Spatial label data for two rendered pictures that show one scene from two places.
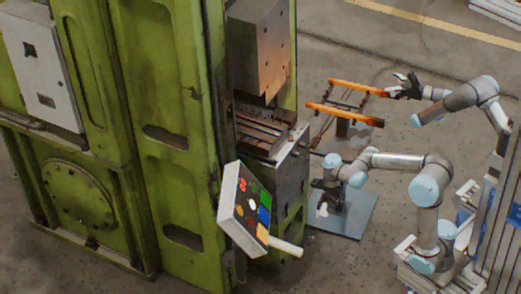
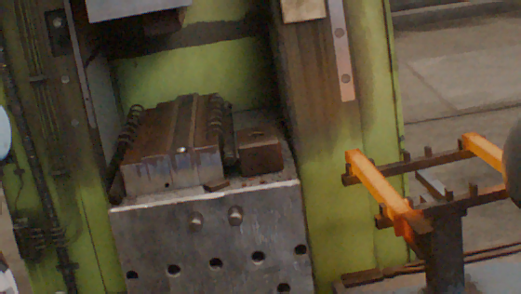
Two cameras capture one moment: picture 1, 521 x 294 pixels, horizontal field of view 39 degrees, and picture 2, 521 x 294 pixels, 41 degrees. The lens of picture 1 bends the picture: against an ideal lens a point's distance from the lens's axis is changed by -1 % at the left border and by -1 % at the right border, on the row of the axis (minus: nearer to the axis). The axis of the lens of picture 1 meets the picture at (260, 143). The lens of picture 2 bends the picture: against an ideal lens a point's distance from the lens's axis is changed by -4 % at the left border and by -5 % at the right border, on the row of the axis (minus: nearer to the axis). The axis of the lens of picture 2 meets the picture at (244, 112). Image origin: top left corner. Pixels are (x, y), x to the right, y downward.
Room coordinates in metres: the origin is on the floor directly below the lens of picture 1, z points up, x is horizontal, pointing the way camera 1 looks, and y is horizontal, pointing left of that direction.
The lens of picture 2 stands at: (2.16, -1.33, 1.43)
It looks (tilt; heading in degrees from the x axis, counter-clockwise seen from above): 16 degrees down; 59
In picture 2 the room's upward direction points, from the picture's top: 10 degrees counter-clockwise
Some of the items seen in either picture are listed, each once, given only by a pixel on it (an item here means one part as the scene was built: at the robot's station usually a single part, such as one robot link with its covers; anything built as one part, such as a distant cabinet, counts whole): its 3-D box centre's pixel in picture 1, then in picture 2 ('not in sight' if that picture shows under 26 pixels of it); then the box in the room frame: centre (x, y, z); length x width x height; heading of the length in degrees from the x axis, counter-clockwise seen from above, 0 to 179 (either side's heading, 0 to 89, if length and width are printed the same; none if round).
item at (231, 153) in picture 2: not in sight; (228, 134); (2.91, 0.00, 0.95); 0.34 x 0.03 x 0.03; 59
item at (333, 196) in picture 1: (332, 192); not in sight; (2.24, -0.31, 1.07); 0.09 x 0.08 x 0.12; 42
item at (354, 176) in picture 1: (354, 174); not in sight; (2.20, -0.39, 1.23); 0.11 x 0.11 x 0.08; 50
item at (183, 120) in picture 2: (244, 120); (184, 120); (2.85, 0.08, 0.99); 0.42 x 0.05 x 0.01; 59
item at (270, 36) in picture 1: (238, 27); not in sight; (2.86, 0.07, 1.56); 0.42 x 0.39 x 0.40; 59
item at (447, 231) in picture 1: (441, 236); not in sight; (2.02, -0.77, 0.98); 0.13 x 0.12 x 0.14; 140
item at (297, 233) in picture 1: (252, 212); not in sight; (2.88, 0.07, 0.23); 0.55 x 0.37 x 0.47; 59
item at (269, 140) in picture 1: (242, 128); (176, 137); (2.83, 0.09, 0.96); 0.42 x 0.20 x 0.09; 59
